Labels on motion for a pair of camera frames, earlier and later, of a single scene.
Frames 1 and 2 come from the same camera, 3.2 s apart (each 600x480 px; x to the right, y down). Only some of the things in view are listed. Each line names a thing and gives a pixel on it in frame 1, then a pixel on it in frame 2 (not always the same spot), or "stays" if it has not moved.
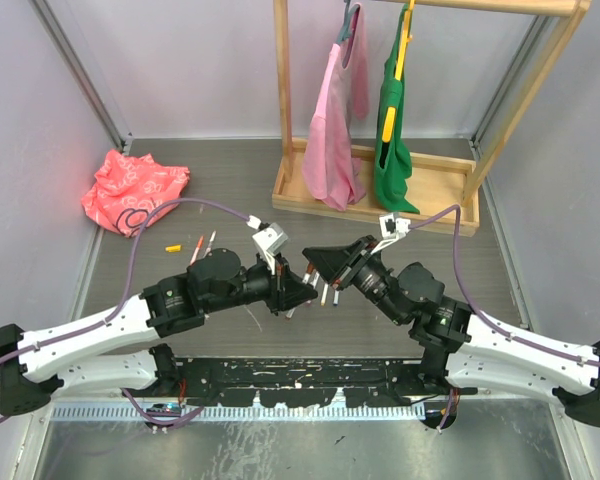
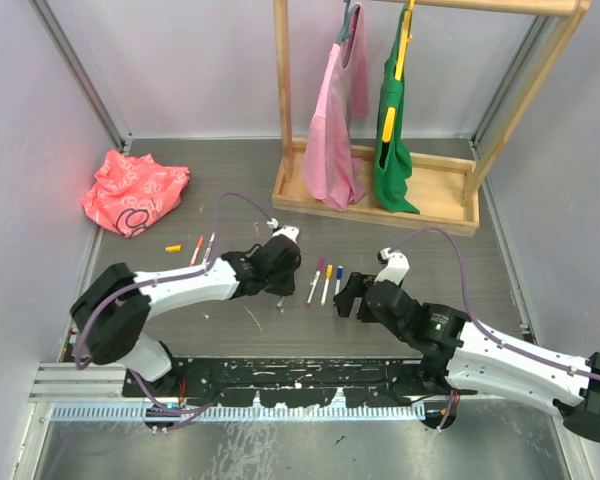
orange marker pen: [199, 246] stays
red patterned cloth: [126, 190] stays
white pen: [324, 294] stays
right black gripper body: [362, 259] -> [359, 281]
